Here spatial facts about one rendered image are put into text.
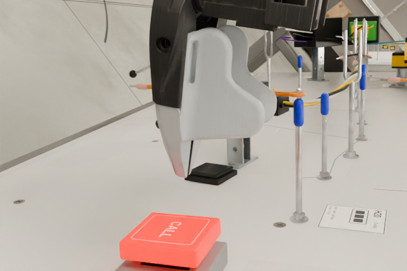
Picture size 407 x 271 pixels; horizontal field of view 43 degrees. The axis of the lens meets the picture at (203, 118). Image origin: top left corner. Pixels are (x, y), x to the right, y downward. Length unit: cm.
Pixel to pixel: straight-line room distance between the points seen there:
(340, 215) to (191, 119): 20
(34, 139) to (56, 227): 172
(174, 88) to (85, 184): 29
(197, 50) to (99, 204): 24
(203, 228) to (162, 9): 14
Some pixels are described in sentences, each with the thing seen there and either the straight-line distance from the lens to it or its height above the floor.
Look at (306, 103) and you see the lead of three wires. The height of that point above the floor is 118.
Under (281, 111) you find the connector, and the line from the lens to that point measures 54.
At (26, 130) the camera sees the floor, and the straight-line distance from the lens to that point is 217.
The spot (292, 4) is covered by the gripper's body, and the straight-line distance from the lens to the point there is 25.
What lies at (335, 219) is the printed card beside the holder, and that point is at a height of 116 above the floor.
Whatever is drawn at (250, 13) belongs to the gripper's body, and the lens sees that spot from 27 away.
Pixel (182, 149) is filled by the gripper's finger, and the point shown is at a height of 116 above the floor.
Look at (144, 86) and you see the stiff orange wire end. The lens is 48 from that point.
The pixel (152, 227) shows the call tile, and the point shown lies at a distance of 34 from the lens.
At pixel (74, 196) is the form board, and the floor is 97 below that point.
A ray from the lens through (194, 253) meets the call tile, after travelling 31.
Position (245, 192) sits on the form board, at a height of 109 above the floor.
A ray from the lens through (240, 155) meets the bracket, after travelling 57.
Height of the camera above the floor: 129
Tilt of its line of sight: 22 degrees down
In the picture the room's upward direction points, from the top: 51 degrees clockwise
